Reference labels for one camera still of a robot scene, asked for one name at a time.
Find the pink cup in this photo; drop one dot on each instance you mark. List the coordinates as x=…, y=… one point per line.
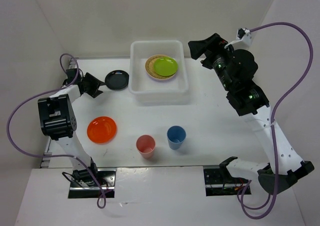
x=146, y=144

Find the orange plate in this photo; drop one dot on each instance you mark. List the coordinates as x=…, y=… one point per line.
x=101, y=130

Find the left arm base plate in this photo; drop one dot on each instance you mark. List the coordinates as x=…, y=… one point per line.
x=81, y=190

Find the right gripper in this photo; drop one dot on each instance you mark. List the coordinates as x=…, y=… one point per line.
x=197, y=47

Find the purple plate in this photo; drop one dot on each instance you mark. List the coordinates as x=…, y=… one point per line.
x=164, y=79

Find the beige plate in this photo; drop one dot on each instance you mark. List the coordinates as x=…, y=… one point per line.
x=161, y=67

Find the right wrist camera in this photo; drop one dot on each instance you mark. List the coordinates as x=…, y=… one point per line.
x=244, y=36

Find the black plate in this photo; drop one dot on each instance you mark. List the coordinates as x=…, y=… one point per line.
x=117, y=80

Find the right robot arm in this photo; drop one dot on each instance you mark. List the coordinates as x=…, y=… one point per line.
x=285, y=166

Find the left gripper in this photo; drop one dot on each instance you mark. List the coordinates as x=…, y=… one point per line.
x=95, y=83

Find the blue cup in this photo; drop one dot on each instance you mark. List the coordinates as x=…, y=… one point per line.
x=176, y=135

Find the round bamboo mat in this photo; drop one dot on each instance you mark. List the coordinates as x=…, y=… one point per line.
x=149, y=66

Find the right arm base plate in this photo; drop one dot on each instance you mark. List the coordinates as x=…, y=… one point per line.
x=218, y=185

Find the white plastic bin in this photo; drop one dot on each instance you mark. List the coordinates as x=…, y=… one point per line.
x=146, y=90

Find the green plate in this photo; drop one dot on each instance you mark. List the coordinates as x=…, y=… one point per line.
x=165, y=66

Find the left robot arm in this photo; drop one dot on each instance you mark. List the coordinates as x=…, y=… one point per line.
x=58, y=121

